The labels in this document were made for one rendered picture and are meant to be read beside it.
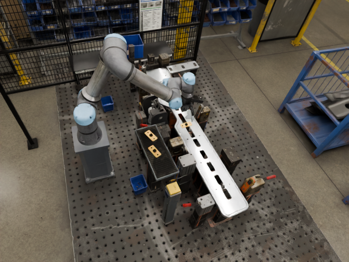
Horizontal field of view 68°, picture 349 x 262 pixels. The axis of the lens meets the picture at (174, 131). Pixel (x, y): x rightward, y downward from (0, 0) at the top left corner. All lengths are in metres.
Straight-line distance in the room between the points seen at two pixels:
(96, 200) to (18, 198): 1.15
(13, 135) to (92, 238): 1.88
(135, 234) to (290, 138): 2.39
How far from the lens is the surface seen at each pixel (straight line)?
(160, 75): 2.26
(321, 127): 3.66
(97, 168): 1.87
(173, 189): 1.42
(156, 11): 2.46
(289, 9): 4.75
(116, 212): 1.87
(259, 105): 3.76
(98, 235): 1.83
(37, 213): 2.79
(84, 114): 1.53
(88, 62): 2.36
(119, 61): 1.28
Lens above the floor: 2.44
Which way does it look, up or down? 51 degrees down
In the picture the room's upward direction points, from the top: 9 degrees clockwise
